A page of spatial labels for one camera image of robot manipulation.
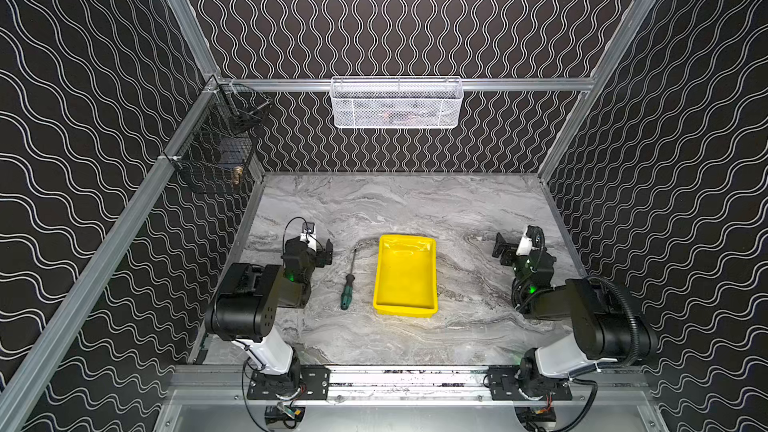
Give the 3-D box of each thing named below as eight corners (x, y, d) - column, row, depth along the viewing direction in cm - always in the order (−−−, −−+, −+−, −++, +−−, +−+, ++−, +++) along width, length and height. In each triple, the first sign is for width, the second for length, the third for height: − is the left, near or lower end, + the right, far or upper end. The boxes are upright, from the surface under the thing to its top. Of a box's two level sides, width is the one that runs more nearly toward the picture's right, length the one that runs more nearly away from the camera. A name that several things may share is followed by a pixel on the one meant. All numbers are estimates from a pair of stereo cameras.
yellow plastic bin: (374, 317, 87) (373, 308, 82) (376, 245, 103) (375, 233, 98) (440, 317, 87) (443, 308, 81) (432, 244, 103) (434, 233, 98)
